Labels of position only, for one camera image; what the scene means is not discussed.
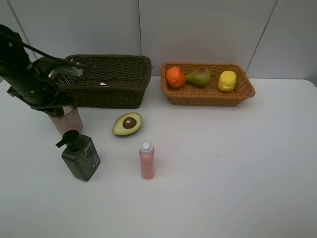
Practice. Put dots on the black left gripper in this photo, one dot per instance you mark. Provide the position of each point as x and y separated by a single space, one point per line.
39 93

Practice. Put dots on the translucent pink plastic cup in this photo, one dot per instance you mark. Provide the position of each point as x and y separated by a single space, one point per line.
71 120

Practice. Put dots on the orange mandarin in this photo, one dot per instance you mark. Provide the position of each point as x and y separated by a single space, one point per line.
175 77

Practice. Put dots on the green red pear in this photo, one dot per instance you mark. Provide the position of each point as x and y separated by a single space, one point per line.
200 77

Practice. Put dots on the yellow lemon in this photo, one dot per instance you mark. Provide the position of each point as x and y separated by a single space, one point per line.
227 81

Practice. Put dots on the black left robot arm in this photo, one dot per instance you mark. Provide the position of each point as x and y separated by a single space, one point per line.
13 57

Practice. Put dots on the dark green pump bottle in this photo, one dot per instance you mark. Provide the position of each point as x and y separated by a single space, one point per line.
80 154

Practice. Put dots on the dark brown wicker basket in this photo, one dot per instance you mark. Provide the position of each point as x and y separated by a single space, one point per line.
126 76

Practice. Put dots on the halved avocado with pit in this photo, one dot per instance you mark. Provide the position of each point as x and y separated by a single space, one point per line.
127 124

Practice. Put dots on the pink bottle white cap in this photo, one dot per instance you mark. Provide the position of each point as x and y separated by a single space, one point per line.
146 154

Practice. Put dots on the orange wicker basket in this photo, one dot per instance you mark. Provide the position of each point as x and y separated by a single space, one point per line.
190 95

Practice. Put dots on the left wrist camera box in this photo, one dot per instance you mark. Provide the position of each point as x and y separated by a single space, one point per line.
64 68

